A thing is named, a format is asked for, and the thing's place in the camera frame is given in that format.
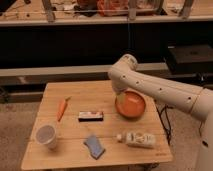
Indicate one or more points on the white ceramic cup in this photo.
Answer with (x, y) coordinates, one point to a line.
(46, 136)

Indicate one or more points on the blue sponge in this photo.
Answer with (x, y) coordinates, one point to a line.
(94, 146)

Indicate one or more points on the black whiteboard eraser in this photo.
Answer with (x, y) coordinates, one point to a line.
(90, 116)

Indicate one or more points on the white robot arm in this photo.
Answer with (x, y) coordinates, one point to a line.
(194, 100)

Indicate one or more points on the translucent soft gripper tip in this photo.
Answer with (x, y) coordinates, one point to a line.
(120, 98)

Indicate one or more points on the white squeeze bottle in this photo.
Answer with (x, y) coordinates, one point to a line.
(137, 139)

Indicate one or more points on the long shelf bench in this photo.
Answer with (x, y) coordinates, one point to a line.
(93, 12)

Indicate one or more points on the orange carrot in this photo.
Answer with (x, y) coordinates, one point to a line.
(62, 107)

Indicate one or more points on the black box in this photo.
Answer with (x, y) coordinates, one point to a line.
(190, 59)

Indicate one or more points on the wooden table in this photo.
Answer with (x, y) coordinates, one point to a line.
(71, 151)

